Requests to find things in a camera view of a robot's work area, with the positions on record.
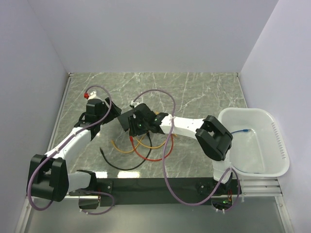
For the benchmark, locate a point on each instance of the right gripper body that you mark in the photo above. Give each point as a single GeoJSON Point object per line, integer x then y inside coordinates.
{"type": "Point", "coordinates": [138, 127]}

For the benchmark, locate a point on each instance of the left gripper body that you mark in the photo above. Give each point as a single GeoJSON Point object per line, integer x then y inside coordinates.
{"type": "Point", "coordinates": [105, 109]}

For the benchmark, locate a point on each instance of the black network switch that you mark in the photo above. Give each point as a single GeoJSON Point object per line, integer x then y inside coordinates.
{"type": "Point", "coordinates": [127, 120]}

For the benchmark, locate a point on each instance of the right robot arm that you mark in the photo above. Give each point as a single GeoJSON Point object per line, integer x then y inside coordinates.
{"type": "Point", "coordinates": [214, 139]}

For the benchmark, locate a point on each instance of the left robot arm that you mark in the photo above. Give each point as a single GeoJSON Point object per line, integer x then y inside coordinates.
{"type": "Point", "coordinates": [48, 174]}

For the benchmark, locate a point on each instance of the white plastic bin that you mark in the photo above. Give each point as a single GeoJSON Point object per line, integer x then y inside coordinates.
{"type": "Point", "coordinates": [258, 149]}

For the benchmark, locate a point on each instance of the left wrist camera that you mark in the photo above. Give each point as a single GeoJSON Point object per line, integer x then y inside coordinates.
{"type": "Point", "coordinates": [91, 95]}

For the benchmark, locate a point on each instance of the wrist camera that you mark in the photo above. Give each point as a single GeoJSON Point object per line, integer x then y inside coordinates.
{"type": "Point", "coordinates": [134, 104]}
{"type": "Point", "coordinates": [91, 95]}

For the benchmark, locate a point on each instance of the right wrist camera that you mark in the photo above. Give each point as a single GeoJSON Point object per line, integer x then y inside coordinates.
{"type": "Point", "coordinates": [134, 104]}

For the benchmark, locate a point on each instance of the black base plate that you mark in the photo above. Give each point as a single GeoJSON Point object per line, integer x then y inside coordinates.
{"type": "Point", "coordinates": [127, 191]}

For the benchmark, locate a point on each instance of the aluminium rail frame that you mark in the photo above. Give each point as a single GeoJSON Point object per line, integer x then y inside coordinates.
{"type": "Point", "coordinates": [261, 206]}

